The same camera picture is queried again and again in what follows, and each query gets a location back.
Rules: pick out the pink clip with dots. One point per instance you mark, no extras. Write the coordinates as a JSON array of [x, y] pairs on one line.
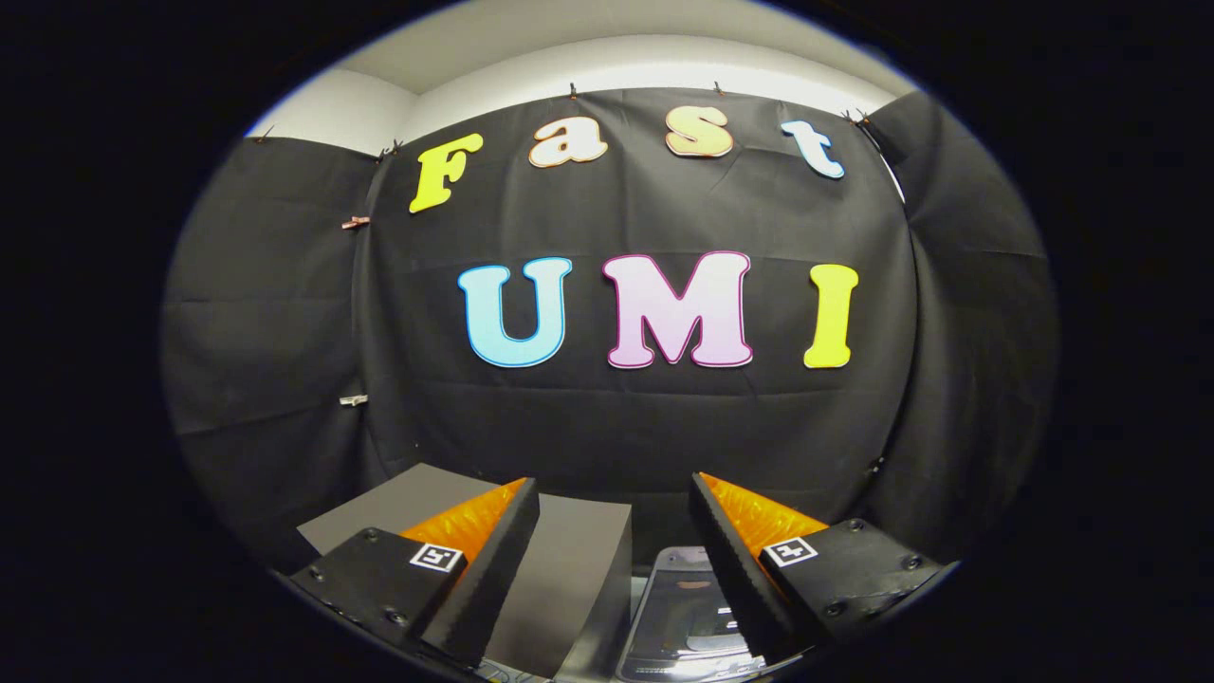
[[356, 223]]

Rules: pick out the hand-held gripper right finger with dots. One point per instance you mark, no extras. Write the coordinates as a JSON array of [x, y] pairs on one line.
[[730, 569]]

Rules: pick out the black backdrop cloth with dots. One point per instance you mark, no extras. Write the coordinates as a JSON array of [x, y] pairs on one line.
[[616, 427]]

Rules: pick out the grey box platform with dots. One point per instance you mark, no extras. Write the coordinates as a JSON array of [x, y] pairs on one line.
[[569, 579]]

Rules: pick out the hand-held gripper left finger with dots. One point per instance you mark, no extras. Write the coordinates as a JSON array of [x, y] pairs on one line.
[[488, 579]]

